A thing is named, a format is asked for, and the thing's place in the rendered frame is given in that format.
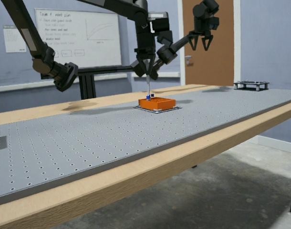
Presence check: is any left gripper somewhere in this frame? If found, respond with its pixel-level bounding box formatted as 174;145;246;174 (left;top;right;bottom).
186;19;213;51

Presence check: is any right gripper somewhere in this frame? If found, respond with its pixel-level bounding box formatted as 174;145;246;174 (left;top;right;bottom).
134;32;156;75

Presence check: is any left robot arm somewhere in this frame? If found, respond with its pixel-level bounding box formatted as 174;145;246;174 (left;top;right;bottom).
153;0;219;76

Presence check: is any orange grid rack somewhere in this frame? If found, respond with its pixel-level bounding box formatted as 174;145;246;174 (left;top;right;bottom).
138;97;176;110

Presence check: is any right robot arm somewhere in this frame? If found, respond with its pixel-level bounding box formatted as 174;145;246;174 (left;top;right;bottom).
1;0;173;88

